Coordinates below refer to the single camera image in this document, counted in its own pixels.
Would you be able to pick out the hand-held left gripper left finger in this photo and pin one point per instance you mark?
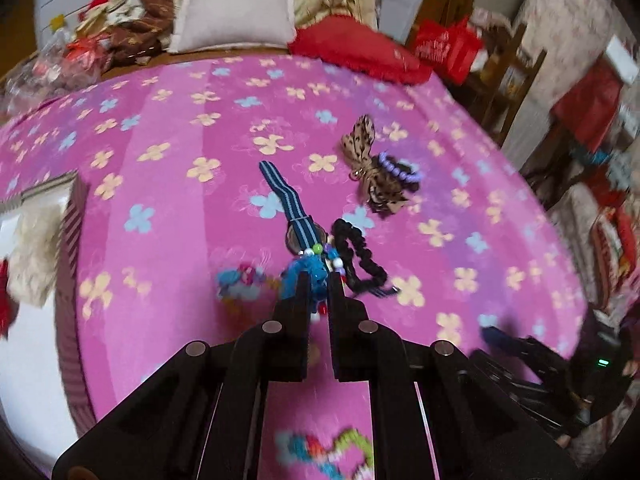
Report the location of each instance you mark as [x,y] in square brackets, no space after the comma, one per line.
[300,310]

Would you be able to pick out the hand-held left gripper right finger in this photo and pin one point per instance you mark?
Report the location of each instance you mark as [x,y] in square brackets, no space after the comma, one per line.
[337,310]

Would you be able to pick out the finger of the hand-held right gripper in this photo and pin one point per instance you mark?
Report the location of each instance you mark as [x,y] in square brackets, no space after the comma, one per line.
[530,355]
[520,395]

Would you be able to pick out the black scrunchie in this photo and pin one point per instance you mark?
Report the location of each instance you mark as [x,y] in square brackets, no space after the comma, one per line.
[350,240]

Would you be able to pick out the white box with striped sides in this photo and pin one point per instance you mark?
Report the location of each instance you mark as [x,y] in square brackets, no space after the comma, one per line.
[30,360]

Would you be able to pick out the pink floral blanket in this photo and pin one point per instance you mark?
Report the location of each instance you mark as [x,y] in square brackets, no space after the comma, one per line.
[175,210]

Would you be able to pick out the red pillow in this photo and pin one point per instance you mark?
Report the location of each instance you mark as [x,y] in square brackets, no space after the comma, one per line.
[360,50]

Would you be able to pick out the large red bag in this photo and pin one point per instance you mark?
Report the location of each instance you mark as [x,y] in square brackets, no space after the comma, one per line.
[590,100]

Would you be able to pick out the cream fluffy hair accessory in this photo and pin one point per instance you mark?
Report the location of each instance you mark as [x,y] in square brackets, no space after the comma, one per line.
[37,255]

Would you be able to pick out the wooden chair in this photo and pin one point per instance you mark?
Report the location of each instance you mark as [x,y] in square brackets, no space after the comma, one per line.
[505,85]

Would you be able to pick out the red plastic bag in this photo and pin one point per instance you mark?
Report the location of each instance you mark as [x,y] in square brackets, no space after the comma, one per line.
[445,45]

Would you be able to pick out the red fluffy hair accessory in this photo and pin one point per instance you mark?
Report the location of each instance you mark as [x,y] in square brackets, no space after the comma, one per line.
[5,300]

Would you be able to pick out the beige pillow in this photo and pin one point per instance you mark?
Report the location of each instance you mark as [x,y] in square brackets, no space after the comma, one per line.
[235,10]

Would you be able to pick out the brown floral blanket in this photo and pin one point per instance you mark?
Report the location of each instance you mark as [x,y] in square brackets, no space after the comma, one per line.
[145,25]

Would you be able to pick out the pile of plastic packets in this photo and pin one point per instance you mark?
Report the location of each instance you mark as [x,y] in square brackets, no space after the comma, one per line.
[75,45]

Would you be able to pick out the floral patterned cloth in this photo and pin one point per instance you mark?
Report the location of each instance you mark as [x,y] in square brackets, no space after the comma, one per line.
[565,5]

